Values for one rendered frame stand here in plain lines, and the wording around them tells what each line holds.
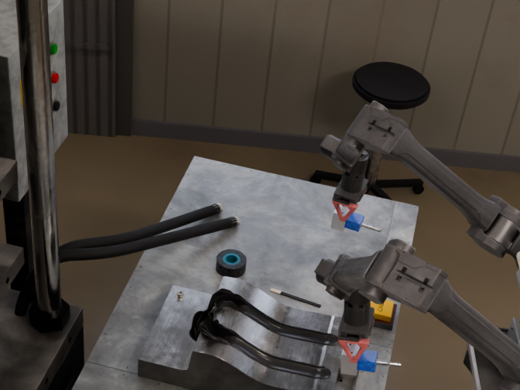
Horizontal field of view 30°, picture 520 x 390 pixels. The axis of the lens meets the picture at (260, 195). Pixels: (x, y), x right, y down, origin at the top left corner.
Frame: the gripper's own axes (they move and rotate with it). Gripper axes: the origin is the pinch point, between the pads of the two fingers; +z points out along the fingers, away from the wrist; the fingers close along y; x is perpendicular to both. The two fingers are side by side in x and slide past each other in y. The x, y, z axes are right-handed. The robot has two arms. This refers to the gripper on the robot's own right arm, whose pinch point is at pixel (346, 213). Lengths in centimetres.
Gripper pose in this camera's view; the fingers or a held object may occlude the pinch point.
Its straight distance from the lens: 260.5
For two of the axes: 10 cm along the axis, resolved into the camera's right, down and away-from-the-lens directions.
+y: -3.8, 5.5, -7.5
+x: 9.2, 3.1, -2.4
